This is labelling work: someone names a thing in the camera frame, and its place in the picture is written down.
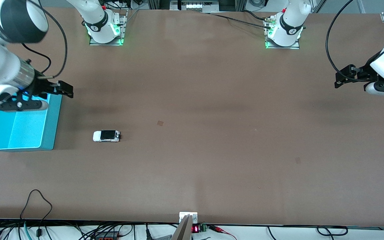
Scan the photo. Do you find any white jeep toy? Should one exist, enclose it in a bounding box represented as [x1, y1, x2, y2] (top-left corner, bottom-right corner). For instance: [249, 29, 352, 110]
[93, 130, 121, 143]

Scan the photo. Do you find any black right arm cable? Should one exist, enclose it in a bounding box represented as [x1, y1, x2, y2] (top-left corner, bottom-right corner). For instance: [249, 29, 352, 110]
[21, 0, 68, 79]

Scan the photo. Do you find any teal plastic bin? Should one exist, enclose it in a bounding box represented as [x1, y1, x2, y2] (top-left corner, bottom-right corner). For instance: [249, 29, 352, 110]
[0, 93, 63, 152]

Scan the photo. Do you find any teal cable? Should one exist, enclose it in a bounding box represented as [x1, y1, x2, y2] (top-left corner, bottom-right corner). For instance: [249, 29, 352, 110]
[23, 221, 33, 240]

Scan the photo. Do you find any thin black looped cable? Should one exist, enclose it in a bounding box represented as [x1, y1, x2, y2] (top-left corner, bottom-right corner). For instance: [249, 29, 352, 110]
[20, 189, 53, 238]

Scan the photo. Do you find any grey control box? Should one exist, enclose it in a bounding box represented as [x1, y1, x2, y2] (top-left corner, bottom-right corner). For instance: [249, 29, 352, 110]
[170, 0, 220, 12]

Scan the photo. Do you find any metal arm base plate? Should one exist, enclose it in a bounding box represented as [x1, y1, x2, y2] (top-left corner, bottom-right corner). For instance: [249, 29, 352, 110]
[89, 10, 128, 46]
[265, 17, 300, 50]

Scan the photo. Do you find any black coiled cable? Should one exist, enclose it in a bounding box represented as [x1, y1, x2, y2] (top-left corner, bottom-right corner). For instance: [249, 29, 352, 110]
[317, 226, 349, 237]

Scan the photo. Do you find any red alligator clip lead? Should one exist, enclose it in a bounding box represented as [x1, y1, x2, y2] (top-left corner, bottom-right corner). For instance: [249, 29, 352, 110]
[209, 225, 237, 240]

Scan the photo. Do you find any short black power cable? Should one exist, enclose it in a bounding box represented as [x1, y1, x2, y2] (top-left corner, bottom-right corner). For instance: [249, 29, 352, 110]
[242, 10, 267, 20]

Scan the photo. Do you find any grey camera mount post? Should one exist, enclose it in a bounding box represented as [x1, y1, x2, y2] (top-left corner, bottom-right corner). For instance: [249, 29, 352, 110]
[171, 212, 198, 240]

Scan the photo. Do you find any long black power cable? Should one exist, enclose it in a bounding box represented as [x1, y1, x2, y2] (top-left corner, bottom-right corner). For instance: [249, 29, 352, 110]
[209, 13, 272, 29]

